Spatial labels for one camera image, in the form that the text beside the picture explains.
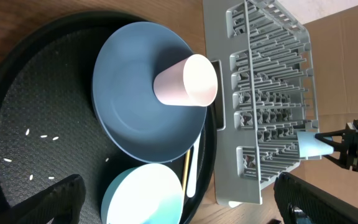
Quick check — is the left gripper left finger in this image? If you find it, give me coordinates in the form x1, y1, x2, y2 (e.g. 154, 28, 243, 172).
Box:
0, 174, 86, 224

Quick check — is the light blue bowl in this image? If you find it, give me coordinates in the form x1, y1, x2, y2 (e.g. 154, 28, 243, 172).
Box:
100, 163, 184, 224

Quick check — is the light blue cup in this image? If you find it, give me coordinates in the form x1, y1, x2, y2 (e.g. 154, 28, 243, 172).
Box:
296, 131, 334, 160

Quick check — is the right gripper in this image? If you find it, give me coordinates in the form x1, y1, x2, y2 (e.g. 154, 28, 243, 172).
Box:
314, 119, 358, 172

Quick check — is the round black serving tray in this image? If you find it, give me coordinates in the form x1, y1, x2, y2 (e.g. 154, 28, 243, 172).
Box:
0, 11, 218, 224

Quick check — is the pink cup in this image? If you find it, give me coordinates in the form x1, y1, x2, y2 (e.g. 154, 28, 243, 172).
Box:
154, 54, 218, 106

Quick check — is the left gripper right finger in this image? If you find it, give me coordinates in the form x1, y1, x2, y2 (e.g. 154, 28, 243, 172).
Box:
273, 172, 358, 224

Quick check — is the grey plastic dishwasher rack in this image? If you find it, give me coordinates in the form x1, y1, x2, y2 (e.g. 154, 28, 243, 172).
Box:
203, 0, 318, 207

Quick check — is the white plastic knife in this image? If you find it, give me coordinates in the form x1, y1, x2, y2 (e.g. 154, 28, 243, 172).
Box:
186, 134, 201, 198

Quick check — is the dark blue plate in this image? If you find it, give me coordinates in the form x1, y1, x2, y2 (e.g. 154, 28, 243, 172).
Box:
92, 22, 207, 163

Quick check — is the wooden chopstick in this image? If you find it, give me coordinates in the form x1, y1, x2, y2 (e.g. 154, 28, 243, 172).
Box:
182, 149, 191, 194

